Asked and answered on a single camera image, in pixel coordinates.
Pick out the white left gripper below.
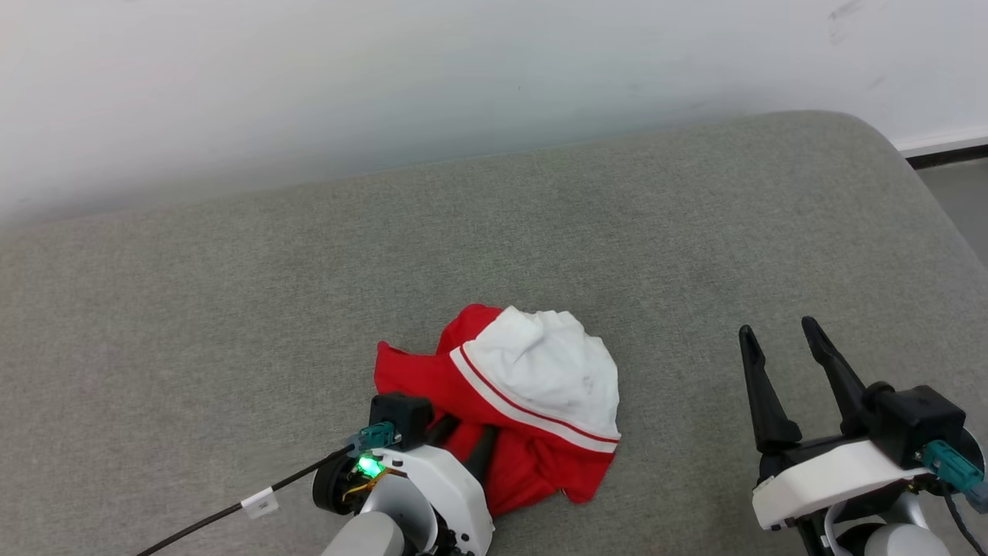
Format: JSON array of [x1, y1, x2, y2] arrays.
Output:
[[354, 415, 499, 556]]

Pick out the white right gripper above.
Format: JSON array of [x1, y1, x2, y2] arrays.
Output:
[[739, 316, 931, 531]]

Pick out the red and white garment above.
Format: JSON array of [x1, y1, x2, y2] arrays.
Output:
[[374, 303, 621, 517]]

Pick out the grey fabric sofa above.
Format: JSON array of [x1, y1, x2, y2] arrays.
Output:
[[0, 110, 988, 556]]

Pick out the teal left camera cable connector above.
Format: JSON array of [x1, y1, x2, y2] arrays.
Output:
[[346, 422, 399, 458]]

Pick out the teal camera cable connector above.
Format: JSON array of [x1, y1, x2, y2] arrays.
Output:
[[922, 440, 988, 514], [346, 422, 399, 458]]

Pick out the teal right camera cable connector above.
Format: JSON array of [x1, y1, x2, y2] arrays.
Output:
[[922, 440, 988, 514]]

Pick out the black right camera cable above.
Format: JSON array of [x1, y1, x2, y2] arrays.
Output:
[[938, 483, 988, 556]]

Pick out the black camera cable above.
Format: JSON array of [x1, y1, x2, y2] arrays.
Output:
[[938, 483, 988, 556], [135, 446, 357, 556]]

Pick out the white cable label tag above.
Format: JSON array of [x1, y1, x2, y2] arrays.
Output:
[[241, 487, 279, 518]]

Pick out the black left camera cable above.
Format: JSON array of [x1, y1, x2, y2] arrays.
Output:
[[135, 446, 357, 556]]

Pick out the white wall baseboard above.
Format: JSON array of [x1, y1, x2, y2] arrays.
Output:
[[895, 127, 988, 159]]

